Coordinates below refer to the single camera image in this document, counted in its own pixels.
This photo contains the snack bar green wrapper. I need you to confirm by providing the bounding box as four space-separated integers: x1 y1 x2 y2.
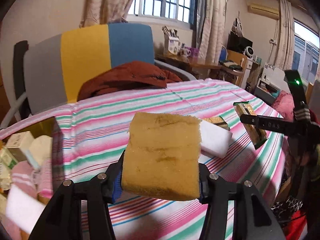
233 101 267 150

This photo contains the pink striped towel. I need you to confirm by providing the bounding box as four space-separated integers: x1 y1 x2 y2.
11 161 37 199

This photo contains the beige carton box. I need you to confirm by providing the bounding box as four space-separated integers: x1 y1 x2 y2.
5 131 34 162

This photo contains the yellow sponge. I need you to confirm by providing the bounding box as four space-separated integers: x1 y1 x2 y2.
121 112 201 201

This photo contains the green striped small carton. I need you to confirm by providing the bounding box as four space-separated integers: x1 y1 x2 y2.
0 147 18 170

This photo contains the pink bedding pile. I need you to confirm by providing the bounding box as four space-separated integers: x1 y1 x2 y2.
271 90 294 122

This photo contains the white foam block near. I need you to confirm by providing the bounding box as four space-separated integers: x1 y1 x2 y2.
5 185 45 234

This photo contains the white foam block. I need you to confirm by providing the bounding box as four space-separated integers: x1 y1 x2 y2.
5 185 45 234
200 120 233 158

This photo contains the white low shelf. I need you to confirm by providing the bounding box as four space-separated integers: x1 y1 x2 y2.
254 63 290 106

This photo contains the side window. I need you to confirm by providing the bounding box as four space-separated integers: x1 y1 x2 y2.
292 20 319 83

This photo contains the storage box of tidied items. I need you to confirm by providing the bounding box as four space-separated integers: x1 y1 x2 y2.
1 117 61 239

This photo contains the striped pink green tablecloth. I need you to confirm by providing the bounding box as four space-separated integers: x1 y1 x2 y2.
6 79 284 239

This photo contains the white foam block far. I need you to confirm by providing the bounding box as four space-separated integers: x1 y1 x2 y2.
200 120 233 158

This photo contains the wooden chair with clothes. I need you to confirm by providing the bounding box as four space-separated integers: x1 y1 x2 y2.
219 46 248 86

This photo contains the small white fan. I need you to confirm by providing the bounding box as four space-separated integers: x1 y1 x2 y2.
244 46 254 59

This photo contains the black monitor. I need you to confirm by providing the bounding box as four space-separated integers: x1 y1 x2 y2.
227 31 253 54

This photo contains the purple box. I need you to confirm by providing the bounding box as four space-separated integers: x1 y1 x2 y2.
186 47 199 59

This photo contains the white patterned mug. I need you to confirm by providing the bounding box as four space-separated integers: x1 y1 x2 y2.
180 48 191 57

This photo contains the wooden side table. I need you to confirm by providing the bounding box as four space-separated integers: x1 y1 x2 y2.
155 54 222 79

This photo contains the grey yellow blue chair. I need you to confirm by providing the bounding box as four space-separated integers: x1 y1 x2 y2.
1 23 195 129

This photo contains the rust red jacket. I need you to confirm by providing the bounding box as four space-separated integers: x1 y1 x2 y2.
77 61 182 101

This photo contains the white box with papers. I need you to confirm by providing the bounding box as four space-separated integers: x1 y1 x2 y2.
162 26 180 55

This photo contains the right floral curtain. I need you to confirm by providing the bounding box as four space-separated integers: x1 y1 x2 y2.
196 0 226 64

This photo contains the floral curtain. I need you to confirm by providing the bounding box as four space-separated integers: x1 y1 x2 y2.
196 0 226 64
80 0 133 28

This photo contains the barred window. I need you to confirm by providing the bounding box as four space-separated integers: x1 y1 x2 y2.
129 0 196 25

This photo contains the left floral curtain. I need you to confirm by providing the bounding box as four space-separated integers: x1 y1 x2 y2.
80 0 133 28

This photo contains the wall air conditioner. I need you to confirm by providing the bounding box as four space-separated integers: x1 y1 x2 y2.
248 3 280 20

